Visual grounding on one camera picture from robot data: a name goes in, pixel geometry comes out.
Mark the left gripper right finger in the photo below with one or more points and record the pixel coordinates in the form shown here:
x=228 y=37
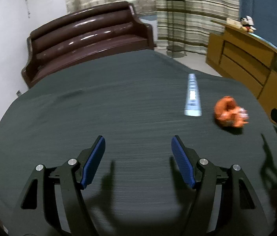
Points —
x=240 y=211

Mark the dark brown leather sofa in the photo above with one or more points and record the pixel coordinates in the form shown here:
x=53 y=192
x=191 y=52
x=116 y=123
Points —
x=85 y=35

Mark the light blue toothpaste tube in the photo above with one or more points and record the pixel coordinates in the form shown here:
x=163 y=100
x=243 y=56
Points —
x=193 y=105

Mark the dark grey table cloth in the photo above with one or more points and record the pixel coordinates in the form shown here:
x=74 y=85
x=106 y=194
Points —
x=136 y=101

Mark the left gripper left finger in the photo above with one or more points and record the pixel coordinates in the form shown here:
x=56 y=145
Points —
x=36 y=211

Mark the wooden TV cabinet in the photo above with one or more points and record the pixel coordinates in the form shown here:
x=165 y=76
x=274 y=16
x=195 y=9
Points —
x=247 y=58

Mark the striped beige curtain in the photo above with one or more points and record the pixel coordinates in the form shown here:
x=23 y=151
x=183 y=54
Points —
x=203 y=18

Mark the beige tissue box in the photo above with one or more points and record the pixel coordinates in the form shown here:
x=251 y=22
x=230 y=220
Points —
x=233 y=23

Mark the small orange crumpled bag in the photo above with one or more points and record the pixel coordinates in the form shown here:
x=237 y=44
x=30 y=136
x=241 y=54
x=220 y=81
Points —
x=228 y=114

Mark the Mickey Mouse plush toy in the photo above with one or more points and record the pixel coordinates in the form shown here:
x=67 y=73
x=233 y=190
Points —
x=247 y=24

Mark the black metal plant stand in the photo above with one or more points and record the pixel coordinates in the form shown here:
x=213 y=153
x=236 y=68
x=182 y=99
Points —
x=176 y=28

